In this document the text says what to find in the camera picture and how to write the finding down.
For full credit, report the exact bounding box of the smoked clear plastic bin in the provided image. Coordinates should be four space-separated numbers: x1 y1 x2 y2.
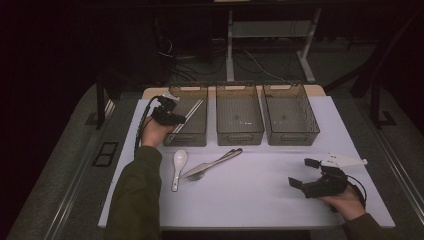
162 84 209 148
215 83 266 147
262 82 321 147

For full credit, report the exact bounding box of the steel table knife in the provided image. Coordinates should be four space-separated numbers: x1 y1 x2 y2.
179 148 244 179

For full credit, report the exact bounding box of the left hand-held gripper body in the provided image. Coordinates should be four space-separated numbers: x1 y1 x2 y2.
151 93 180 125

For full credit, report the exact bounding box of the black floor cable bundle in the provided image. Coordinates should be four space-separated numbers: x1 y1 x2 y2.
156 33 228 84

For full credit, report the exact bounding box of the white chopstick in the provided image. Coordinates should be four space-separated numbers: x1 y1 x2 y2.
176 98 205 133

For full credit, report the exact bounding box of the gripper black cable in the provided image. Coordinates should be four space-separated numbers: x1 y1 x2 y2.
344 174 368 210
133 95 165 158

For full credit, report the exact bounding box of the white floor cable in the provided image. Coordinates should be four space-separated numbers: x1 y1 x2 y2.
244 49 288 83

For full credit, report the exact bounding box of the person's right hand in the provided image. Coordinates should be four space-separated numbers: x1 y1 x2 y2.
316 186 368 222

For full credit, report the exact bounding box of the person's left hand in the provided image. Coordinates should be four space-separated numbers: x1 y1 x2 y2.
140 115 175 149

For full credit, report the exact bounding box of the black angled metal stand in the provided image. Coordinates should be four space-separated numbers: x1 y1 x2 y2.
323 9 424 129

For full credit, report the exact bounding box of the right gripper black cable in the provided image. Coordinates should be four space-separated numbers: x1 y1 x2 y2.
344 174 368 210

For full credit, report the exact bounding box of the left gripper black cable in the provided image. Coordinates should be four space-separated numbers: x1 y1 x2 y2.
133 95 165 158

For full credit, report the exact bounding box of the white ceramic spoon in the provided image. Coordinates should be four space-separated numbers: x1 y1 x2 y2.
170 149 189 193

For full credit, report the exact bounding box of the white metal desk frame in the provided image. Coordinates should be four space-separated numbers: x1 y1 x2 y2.
225 8 323 84

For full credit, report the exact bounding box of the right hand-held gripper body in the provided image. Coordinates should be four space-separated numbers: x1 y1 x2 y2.
301 152 369 200

